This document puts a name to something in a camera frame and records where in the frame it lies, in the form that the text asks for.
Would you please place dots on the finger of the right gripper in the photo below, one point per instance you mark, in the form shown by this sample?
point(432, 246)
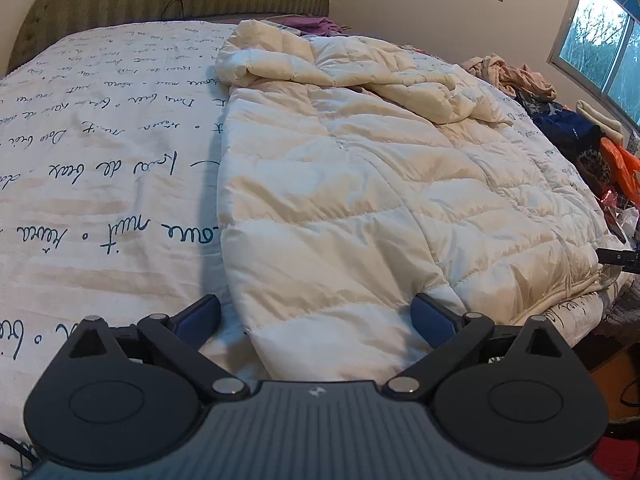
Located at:
point(627, 260)

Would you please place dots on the orange garment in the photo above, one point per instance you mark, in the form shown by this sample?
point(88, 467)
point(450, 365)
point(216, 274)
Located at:
point(624, 167)

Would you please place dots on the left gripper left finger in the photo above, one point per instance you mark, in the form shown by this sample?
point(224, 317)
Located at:
point(174, 343)

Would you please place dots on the peach crumpled garment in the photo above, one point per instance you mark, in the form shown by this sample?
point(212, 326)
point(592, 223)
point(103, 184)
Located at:
point(508, 78)

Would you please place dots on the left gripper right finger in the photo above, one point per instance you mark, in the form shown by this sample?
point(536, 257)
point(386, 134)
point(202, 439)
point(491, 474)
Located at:
point(453, 339)

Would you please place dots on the cream rolled towel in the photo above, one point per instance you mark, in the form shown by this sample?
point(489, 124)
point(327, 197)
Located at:
point(611, 128)

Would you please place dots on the purple garment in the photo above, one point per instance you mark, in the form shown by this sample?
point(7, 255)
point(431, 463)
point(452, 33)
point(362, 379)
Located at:
point(309, 25)

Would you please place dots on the white puffer jacket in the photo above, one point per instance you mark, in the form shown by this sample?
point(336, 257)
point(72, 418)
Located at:
point(355, 175)

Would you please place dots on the white script-printed bedsheet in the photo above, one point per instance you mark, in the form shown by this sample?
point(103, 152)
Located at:
point(110, 152)

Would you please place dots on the side wall window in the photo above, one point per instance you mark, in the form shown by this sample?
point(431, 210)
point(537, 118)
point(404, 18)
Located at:
point(598, 47)

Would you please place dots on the dark blue clothes pile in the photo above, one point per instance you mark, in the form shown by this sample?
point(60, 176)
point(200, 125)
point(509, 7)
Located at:
point(573, 135)

